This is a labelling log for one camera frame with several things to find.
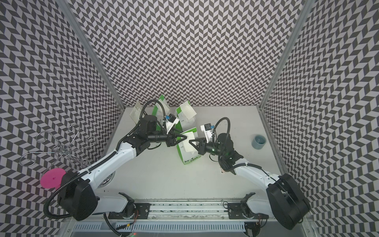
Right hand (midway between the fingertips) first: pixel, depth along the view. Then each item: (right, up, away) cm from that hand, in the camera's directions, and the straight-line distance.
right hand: (190, 144), depth 75 cm
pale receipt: (-1, -1, -1) cm, 1 cm away
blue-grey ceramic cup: (+43, -1, +18) cm, 47 cm away
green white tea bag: (-19, +19, +12) cm, 29 cm away
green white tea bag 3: (-1, -9, +9) cm, 12 cm away
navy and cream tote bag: (-33, +17, +11) cm, 38 cm away
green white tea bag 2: (-3, +16, +12) cm, 20 cm away
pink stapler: (+14, -10, -12) cm, 21 cm away
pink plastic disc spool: (-50, -9, -21) cm, 55 cm away
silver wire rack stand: (-53, -1, -15) cm, 55 cm away
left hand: (-3, +4, 0) cm, 5 cm away
